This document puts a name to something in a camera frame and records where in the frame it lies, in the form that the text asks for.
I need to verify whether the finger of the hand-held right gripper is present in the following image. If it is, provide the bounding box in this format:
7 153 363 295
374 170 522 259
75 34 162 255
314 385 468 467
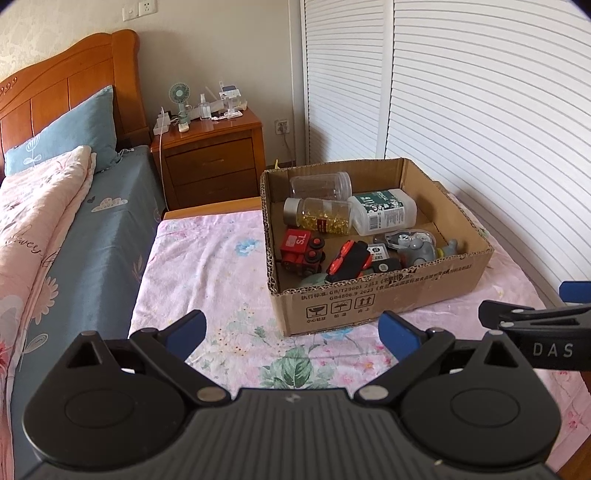
479 300 591 330
558 281 591 305

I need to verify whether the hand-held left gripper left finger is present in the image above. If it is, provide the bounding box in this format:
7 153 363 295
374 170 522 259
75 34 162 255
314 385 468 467
55 310 232 409

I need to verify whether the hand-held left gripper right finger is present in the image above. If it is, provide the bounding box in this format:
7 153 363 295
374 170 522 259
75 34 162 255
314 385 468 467
353 311 539 409

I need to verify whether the brown cardboard box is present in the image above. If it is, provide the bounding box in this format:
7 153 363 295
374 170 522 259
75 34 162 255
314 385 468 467
260 157 495 337

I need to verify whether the grey elephant toy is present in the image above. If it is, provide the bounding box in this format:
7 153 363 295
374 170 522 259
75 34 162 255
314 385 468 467
396 235 438 267

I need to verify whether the clear pen refill case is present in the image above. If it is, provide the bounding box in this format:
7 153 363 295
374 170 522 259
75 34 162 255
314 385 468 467
324 240 374 284

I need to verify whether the clear plastic packaging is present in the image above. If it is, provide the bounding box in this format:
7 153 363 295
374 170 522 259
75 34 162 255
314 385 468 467
384 229 438 252

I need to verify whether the black toy train car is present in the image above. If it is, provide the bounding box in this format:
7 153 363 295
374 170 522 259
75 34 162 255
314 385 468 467
305 236 328 266

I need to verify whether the white bottle with green label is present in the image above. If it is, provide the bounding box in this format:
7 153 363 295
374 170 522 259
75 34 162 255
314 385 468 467
347 188 417 236

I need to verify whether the red toy train engine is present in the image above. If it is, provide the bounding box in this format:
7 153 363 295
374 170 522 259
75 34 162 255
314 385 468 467
280 228 324 278

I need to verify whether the clear bottle of gold capsules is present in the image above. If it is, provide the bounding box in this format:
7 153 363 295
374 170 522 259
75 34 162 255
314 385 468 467
283 197 352 234

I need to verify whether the clear plastic jar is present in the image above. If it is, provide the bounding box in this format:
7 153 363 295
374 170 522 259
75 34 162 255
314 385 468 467
290 172 354 201

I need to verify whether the pink floral sheet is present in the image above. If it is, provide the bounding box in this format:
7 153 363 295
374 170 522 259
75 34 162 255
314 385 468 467
127 182 591 480

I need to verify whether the blue bed sheet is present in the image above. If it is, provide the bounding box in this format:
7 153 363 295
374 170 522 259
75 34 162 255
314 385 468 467
7 145 167 467

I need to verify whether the wooden nightstand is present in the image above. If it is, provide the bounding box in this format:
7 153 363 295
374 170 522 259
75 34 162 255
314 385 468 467
152 108 266 212

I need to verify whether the white louvered wardrobe door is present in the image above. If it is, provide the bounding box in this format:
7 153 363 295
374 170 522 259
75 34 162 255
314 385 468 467
385 0 591 296
300 0 395 169

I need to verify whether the pink floral quilt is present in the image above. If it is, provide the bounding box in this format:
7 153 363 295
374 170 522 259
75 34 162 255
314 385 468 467
0 145 98 416

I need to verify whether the white power strip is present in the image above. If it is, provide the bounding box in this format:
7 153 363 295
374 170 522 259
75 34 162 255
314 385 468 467
153 107 178 136

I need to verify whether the blue pillow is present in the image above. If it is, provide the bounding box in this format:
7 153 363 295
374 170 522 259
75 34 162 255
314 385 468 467
4 85 122 177

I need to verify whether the clear phone stand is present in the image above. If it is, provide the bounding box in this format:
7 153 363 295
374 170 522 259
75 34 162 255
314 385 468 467
217 82 245 118

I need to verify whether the small green desk fan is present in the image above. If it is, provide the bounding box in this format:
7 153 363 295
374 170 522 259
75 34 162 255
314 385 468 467
168 82 192 125

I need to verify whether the wooden bed headboard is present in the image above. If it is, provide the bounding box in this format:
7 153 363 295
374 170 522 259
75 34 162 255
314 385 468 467
0 29 151 178

